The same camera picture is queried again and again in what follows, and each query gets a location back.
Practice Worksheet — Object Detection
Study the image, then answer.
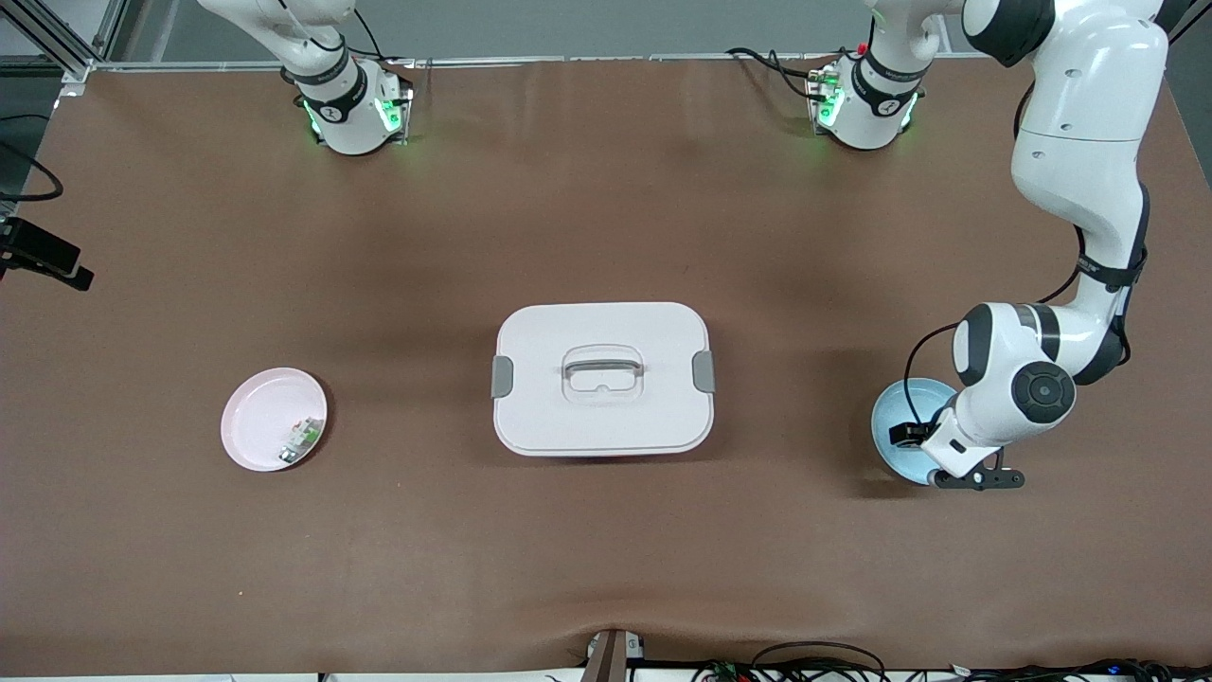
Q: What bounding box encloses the white lidded storage box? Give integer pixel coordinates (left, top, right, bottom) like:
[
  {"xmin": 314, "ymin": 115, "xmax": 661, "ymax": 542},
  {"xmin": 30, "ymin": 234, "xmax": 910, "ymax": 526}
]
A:
[{"xmin": 492, "ymin": 301, "xmax": 717, "ymax": 458}]

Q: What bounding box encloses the green and white switch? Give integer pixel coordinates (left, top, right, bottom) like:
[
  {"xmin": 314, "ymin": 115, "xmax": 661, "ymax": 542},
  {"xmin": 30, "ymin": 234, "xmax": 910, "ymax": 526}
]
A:
[{"xmin": 278, "ymin": 415, "xmax": 325, "ymax": 465}]

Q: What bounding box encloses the grey box lid handle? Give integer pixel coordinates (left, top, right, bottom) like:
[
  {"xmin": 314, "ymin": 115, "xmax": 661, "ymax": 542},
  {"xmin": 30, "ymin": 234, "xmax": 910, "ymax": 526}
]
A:
[{"xmin": 563, "ymin": 347, "xmax": 646, "ymax": 380}]

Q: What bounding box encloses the brown table mat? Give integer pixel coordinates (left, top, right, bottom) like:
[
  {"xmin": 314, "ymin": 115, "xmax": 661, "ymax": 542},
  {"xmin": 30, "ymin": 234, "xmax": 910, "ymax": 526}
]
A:
[{"xmin": 0, "ymin": 55, "xmax": 1212, "ymax": 678}]

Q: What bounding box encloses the light blue round plate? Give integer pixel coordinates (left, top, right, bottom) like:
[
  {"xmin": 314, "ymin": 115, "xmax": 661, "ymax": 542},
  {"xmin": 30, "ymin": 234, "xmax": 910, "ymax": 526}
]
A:
[{"xmin": 871, "ymin": 378, "xmax": 959, "ymax": 487}]

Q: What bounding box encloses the aluminium extrusion frame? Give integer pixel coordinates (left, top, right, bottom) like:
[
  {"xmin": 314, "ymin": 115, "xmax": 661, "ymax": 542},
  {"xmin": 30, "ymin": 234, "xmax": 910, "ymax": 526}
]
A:
[{"xmin": 0, "ymin": 0, "xmax": 129, "ymax": 84}]

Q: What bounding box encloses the black base cable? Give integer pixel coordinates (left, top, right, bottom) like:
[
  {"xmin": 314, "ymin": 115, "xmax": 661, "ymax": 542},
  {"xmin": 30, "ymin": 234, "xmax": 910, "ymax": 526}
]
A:
[
  {"xmin": 725, "ymin": 47, "xmax": 817, "ymax": 100},
  {"xmin": 327, "ymin": 8, "xmax": 415, "ymax": 67}
]

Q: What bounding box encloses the camera mount post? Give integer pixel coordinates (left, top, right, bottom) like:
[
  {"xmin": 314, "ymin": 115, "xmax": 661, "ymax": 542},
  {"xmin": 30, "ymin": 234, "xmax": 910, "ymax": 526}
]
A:
[{"xmin": 582, "ymin": 629, "xmax": 647, "ymax": 682}]

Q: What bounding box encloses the black cable bundle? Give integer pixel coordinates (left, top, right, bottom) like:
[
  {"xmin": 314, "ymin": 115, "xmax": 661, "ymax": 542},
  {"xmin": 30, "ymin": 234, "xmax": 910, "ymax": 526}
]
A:
[
  {"xmin": 696, "ymin": 641, "xmax": 891, "ymax": 682},
  {"xmin": 956, "ymin": 658, "xmax": 1212, "ymax": 682}
]

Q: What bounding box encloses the silver table edge rail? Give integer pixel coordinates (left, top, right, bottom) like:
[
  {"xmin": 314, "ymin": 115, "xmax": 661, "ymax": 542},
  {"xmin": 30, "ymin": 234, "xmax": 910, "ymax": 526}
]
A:
[{"xmin": 95, "ymin": 55, "xmax": 1033, "ymax": 72}]

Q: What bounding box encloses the pink round plate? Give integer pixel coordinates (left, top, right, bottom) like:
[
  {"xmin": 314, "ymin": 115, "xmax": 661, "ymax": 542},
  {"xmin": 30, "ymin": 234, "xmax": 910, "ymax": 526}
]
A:
[{"xmin": 221, "ymin": 368, "xmax": 330, "ymax": 473}]

